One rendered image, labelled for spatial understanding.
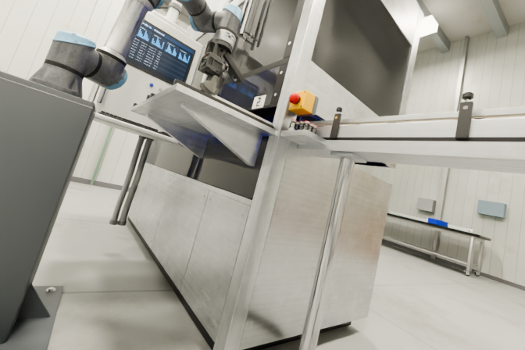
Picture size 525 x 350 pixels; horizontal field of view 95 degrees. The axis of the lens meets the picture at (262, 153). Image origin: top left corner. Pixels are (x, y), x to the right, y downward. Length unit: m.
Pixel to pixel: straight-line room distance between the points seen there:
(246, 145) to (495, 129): 0.70
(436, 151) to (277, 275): 0.70
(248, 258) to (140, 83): 1.28
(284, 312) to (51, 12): 4.89
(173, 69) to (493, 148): 1.67
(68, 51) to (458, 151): 1.21
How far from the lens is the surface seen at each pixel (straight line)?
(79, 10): 5.14
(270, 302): 1.09
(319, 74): 1.11
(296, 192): 1.00
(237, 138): 0.92
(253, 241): 0.91
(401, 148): 0.77
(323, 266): 0.88
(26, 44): 4.98
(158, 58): 1.82
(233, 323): 1.01
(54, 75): 1.10
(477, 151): 0.72
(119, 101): 1.72
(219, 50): 0.95
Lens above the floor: 0.66
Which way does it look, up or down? 8 degrees up
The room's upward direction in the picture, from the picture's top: 15 degrees clockwise
